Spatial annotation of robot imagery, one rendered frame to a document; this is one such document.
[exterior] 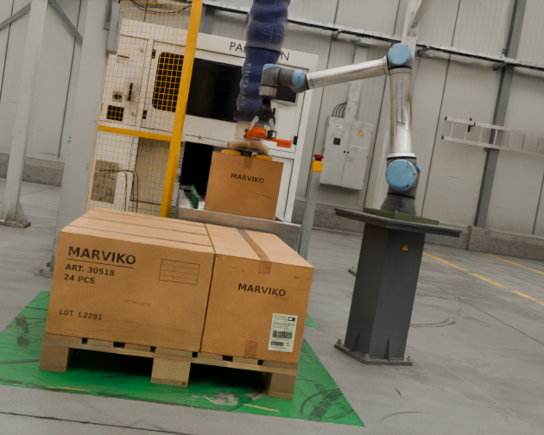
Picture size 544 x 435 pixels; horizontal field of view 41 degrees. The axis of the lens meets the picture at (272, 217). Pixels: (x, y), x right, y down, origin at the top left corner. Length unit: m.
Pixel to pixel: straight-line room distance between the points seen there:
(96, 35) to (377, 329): 2.54
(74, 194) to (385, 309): 2.16
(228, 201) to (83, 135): 1.15
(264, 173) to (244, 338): 1.48
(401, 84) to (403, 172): 0.45
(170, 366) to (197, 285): 0.34
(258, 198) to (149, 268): 1.45
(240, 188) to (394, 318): 1.14
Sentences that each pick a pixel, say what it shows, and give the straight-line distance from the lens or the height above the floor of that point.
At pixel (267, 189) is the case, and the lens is 4.16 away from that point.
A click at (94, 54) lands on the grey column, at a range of 4.83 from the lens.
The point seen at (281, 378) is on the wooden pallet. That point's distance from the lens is 2.97.
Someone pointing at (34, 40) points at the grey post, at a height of 1.70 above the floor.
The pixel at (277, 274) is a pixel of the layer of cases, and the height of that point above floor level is 0.50.
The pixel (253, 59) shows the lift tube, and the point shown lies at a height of 1.52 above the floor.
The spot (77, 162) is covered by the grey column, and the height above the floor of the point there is 0.74.
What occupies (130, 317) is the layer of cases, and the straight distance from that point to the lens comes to 2.88.
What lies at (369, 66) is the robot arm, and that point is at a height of 1.52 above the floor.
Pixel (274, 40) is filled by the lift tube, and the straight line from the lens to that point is 4.42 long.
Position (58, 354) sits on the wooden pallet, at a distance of 2.94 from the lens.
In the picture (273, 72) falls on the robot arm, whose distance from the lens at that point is 3.87.
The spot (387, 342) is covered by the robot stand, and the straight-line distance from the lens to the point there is 3.86.
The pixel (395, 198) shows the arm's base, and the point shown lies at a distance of 3.81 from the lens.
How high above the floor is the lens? 0.91
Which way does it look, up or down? 4 degrees down
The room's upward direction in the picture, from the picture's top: 9 degrees clockwise
